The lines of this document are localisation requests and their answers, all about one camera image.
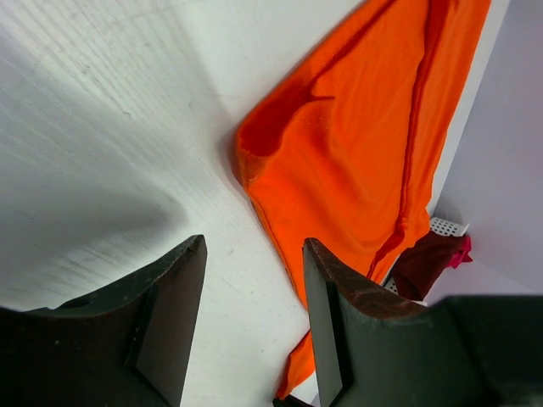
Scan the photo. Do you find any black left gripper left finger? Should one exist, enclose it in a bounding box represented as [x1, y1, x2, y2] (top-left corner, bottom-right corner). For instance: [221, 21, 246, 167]
[1, 235, 207, 406]

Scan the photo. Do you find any orange t shirt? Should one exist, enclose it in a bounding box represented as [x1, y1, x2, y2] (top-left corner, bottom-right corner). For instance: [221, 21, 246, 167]
[235, 0, 493, 399]

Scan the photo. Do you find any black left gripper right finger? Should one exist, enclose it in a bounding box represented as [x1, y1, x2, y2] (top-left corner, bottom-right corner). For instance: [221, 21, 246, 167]
[303, 238, 542, 406]

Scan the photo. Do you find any pink magenta t shirt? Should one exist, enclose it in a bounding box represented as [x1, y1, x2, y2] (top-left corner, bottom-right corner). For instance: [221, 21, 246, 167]
[448, 235, 473, 269]

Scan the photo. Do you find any white perforated laundry basket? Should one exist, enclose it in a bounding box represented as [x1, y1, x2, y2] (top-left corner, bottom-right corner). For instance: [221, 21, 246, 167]
[383, 217, 468, 295]

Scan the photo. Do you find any maroon t shirt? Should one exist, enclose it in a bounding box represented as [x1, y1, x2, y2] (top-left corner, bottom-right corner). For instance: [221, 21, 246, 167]
[391, 231, 468, 301]

